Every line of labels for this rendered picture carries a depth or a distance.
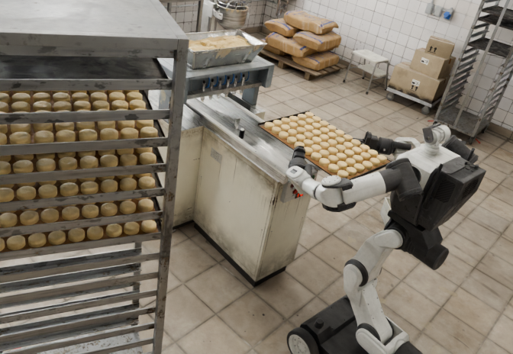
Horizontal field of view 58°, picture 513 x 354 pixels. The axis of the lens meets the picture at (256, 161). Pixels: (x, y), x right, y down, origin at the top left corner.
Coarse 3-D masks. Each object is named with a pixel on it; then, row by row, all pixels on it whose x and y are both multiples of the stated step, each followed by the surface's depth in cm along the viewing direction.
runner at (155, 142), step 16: (16, 144) 120; (32, 144) 121; (48, 144) 123; (64, 144) 124; (80, 144) 126; (96, 144) 128; (112, 144) 130; (128, 144) 132; (144, 144) 133; (160, 144) 135
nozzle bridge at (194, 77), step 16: (240, 64) 295; (256, 64) 300; (272, 64) 304; (192, 80) 277; (224, 80) 294; (240, 80) 304; (256, 80) 312; (160, 96) 283; (192, 96) 277; (256, 96) 325
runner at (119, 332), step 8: (128, 328) 173; (136, 328) 174; (144, 328) 176; (152, 328) 178; (80, 336) 170; (88, 336) 167; (96, 336) 169; (104, 336) 170; (112, 336) 172; (48, 344) 162; (56, 344) 163; (64, 344) 165; (72, 344) 166; (8, 352) 157; (16, 352) 158; (24, 352) 160; (32, 352) 161
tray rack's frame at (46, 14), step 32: (0, 0) 120; (32, 0) 125; (64, 0) 130; (96, 0) 135; (128, 0) 140; (0, 32) 102; (32, 32) 104; (64, 32) 108; (96, 32) 111; (128, 32) 115; (160, 32) 119; (0, 352) 212; (64, 352) 221; (128, 352) 226
